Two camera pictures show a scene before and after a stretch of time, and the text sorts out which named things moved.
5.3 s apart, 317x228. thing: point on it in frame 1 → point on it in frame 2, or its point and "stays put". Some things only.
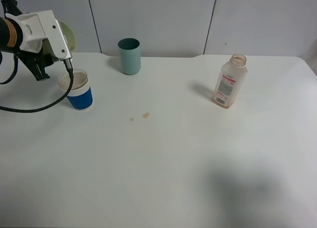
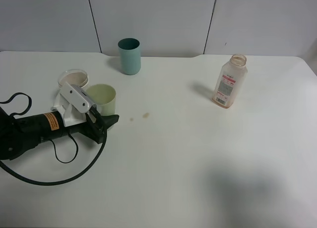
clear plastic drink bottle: x=230 y=81 stays put
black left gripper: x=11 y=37 → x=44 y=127
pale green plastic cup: x=70 y=35 → x=104 y=96
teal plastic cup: x=130 y=50 stays put
